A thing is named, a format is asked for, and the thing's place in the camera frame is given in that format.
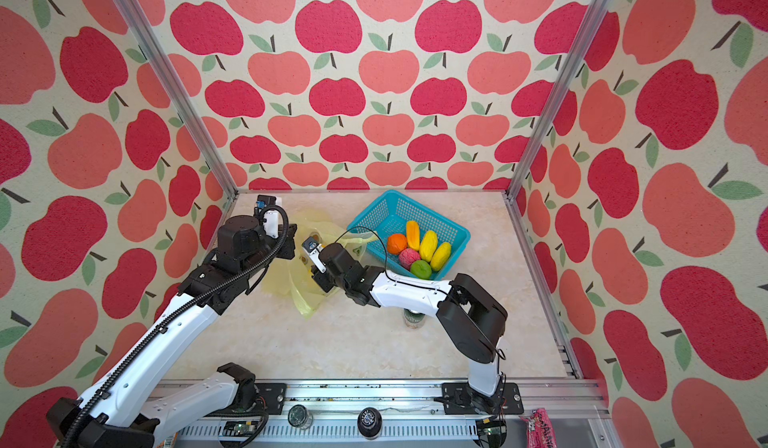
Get yellow plastic avocado-print bag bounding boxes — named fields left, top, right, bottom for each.
left=259, top=208, right=344, bottom=319

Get orange toy fruit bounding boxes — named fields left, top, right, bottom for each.
left=387, top=233, right=408, bottom=256

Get pink toy fruit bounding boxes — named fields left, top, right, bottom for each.
left=398, top=248, right=421, bottom=270

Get green toy fruit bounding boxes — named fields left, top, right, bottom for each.
left=410, top=260, right=433, bottom=280

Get yellow toy mango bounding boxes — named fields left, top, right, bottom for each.
left=405, top=220, right=421, bottom=251

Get yellow toy corn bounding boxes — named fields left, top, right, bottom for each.
left=430, top=242, right=452, bottom=272

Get yellow toy banana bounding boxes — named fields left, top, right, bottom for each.
left=419, top=230, right=438, bottom=263

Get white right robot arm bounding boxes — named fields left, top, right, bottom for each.
left=302, top=237, right=508, bottom=415

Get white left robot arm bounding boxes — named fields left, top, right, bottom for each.
left=46, top=216, right=297, bottom=447

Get teal plastic mesh basket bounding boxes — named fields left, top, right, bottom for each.
left=347, top=190, right=471, bottom=280

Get green drink can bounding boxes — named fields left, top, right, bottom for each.
left=403, top=309, right=426, bottom=329

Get small glass jar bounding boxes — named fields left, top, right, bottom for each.
left=287, top=404, right=314, bottom=430

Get black round knob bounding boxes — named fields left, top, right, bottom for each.
left=356, top=407, right=383, bottom=440

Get pink snack packet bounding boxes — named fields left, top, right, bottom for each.
left=520, top=408, right=557, bottom=448

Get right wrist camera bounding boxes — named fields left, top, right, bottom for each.
left=302, top=236, right=325, bottom=272

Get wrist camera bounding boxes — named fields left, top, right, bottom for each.
left=302, top=236, right=325, bottom=272
left=215, top=194, right=290, bottom=264

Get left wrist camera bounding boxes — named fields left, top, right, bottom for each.
left=215, top=194, right=290, bottom=264

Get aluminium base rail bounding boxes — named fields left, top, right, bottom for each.
left=161, top=378, right=613, bottom=448

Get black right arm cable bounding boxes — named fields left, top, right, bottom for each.
left=332, top=225, right=508, bottom=389

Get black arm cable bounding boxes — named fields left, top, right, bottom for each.
left=59, top=204, right=290, bottom=448
left=332, top=225, right=508, bottom=389

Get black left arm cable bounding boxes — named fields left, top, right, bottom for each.
left=59, top=204, right=290, bottom=448

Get aluminium frame post left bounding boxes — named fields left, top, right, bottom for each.
left=112, top=0, right=238, bottom=202

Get aluminium frame post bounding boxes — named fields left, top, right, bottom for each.
left=504, top=0, right=613, bottom=204
left=112, top=0, right=238, bottom=202

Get aluminium frame post right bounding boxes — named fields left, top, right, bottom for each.
left=504, top=0, right=613, bottom=204

